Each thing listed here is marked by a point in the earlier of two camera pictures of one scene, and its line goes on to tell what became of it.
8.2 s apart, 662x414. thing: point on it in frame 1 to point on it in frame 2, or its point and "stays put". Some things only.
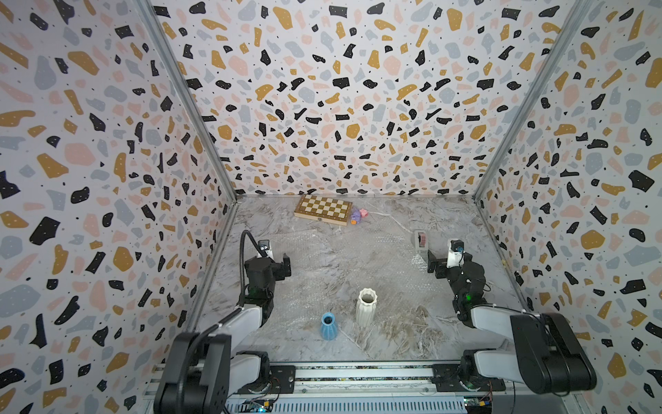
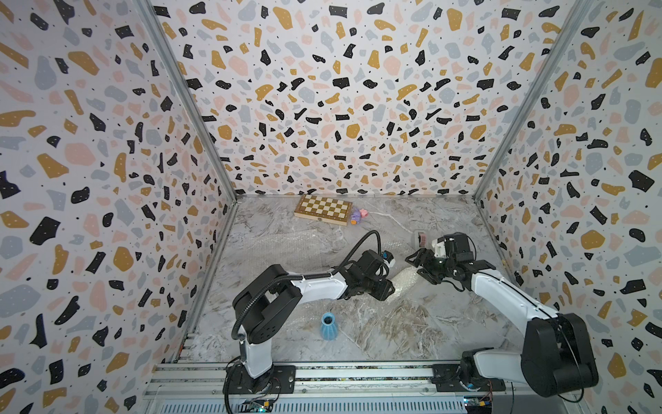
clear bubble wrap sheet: [365, 290] stays put
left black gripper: [277, 269] to [384, 291]
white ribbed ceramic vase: [365, 307] to [401, 283]
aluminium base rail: [360, 388] stays put
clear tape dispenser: [421, 240] stays put
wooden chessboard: [325, 210] stays put
